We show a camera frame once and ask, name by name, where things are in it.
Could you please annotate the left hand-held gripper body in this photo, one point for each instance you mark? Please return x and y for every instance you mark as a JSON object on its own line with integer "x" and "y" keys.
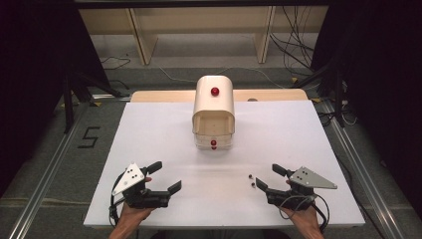
{"x": 146, "y": 198}

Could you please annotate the dark curtain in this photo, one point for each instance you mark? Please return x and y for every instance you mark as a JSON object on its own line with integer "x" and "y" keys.
{"x": 36, "y": 73}
{"x": 381, "y": 83}

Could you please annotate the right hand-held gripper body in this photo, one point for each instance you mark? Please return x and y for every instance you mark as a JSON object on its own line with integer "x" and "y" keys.
{"x": 298, "y": 195}

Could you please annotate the black tripod stand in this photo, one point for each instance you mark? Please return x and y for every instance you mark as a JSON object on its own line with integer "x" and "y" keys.
{"x": 68, "y": 103}

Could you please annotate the aluminium floor rail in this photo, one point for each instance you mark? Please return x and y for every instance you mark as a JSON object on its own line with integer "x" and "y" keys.
{"x": 361, "y": 172}
{"x": 43, "y": 179}

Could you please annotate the wooden table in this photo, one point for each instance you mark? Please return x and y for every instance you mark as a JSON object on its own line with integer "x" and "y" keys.
{"x": 159, "y": 96}

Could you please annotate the white board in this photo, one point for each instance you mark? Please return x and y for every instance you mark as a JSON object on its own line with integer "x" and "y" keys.
{"x": 159, "y": 139}

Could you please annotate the person's right hand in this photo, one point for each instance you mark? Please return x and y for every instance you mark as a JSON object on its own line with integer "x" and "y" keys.
{"x": 307, "y": 217}

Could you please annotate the person's left hand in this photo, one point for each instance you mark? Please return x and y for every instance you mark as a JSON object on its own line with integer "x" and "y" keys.
{"x": 134, "y": 215}

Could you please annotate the clear drawer with red knob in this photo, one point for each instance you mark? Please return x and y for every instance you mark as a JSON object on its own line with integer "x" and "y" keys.
{"x": 213, "y": 143}

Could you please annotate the black metal stand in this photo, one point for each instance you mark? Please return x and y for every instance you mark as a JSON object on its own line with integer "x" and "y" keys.
{"x": 337, "y": 99}

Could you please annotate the cream storage box with red knob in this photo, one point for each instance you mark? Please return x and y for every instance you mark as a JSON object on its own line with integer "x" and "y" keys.
{"x": 214, "y": 101}

